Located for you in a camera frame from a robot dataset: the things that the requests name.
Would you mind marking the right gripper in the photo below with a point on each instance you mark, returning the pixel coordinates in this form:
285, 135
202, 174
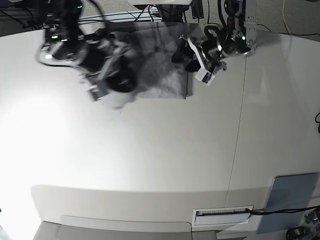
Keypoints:
108, 59

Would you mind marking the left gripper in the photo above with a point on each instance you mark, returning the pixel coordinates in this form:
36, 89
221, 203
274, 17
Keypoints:
210, 55

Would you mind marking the grey T-shirt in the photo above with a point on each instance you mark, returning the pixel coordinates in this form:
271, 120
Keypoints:
149, 71

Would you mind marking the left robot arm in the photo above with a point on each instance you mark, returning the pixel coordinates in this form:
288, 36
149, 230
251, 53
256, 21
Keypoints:
236, 35

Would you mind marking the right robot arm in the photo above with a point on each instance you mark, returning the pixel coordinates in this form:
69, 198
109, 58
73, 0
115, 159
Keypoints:
64, 39

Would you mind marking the central black stand base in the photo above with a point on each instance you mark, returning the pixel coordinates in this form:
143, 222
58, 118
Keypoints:
170, 10

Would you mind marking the blue-grey flat panel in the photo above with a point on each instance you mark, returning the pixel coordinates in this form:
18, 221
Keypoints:
287, 192

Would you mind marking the black device on floor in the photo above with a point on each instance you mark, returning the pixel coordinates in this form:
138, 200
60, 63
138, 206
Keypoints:
297, 233

